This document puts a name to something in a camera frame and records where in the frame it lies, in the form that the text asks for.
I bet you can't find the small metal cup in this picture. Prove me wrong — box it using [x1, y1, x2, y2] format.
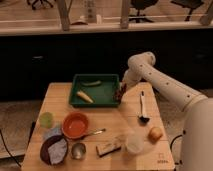
[71, 143, 86, 160]

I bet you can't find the wooden block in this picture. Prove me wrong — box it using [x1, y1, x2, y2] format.
[96, 140, 122, 157]

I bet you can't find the black cable left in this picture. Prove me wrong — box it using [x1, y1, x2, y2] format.
[0, 129, 23, 168]

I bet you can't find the green plastic tray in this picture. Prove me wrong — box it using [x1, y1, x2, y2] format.
[69, 74, 120, 108]

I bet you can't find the office chair middle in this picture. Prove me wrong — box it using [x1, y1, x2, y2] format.
[129, 0, 158, 23]

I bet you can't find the dark grape bunch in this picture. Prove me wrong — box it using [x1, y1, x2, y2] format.
[115, 89, 124, 101]

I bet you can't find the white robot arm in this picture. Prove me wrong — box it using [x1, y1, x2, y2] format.
[122, 52, 213, 171]

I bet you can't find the orange bowl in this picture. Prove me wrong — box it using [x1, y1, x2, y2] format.
[61, 112, 89, 139]

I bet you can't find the white cup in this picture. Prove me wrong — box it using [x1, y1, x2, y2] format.
[124, 133, 144, 155]

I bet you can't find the grey blue cloth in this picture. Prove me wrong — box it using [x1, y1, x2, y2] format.
[48, 139, 67, 165]

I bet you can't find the office chair left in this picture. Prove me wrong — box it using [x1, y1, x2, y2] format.
[26, 0, 54, 10]

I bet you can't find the green cup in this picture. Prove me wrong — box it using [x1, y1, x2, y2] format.
[39, 112, 53, 128]

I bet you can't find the black cable right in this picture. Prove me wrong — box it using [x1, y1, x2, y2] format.
[169, 133, 184, 168]

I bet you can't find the green cucumber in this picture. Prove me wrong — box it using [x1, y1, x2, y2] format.
[81, 80, 102, 87]

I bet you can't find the office chair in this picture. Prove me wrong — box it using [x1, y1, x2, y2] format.
[26, 0, 54, 10]
[129, 0, 158, 23]
[171, 0, 204, 21]

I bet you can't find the metal spoon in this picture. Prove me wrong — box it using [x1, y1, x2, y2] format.
[80, 128, 106, 139]

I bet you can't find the office chair right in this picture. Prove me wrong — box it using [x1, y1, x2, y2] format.
[171, 0, 204, 21]

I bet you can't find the light blue cloth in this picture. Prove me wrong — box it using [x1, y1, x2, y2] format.
[43, 125, 62, 140]

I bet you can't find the black cable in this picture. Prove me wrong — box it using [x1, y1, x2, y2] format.
[169, 133, 184, 168]
[0, 129, 23, 168]

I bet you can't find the dark purple bowl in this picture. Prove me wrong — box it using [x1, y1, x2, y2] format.
[40, 135, 68, 165]

